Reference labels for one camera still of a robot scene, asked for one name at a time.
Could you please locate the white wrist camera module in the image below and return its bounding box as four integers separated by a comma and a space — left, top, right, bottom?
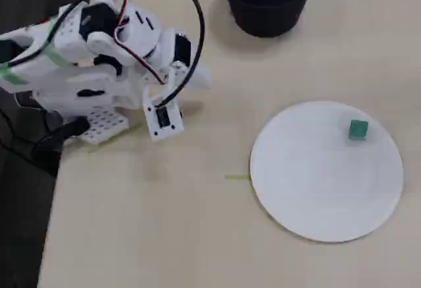
141, 84, 185, 143

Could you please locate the white round plate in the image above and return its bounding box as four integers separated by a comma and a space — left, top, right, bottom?
249, 101, 405, 243

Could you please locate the white perforated base plate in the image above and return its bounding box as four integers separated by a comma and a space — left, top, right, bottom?
78, 108, 129, 145

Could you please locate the black table clamp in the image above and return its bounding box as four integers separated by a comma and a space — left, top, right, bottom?
32, 116, 91, 177

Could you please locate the green tape strip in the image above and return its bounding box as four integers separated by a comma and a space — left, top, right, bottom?
0, 64, 28, 85
41, 20, 72, 69

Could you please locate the black round bin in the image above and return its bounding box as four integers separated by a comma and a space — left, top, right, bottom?
218, 0, 318, 38

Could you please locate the green cube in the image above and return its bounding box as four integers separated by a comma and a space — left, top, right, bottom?
347, 119, 369, 141

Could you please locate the red and white wire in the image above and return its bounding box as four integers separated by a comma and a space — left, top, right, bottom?
113, 0, 167, 85

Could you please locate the long green tape mark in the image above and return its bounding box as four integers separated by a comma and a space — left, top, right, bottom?
87, 123, 144, 153

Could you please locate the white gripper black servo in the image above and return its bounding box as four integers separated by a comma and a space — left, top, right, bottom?
153, 27, 212, 91

